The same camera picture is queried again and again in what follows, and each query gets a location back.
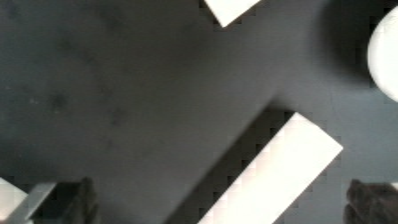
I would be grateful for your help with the white lamp base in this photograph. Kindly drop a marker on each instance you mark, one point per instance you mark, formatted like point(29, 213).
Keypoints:
point(228, 9)

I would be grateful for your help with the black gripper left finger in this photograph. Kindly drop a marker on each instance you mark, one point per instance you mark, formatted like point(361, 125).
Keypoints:
point(70, 206)

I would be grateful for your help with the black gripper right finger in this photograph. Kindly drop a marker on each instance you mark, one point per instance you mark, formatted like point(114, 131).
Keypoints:
point(372, 207)

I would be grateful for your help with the white fence frame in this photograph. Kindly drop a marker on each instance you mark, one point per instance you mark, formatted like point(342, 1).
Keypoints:
point(262, 191)

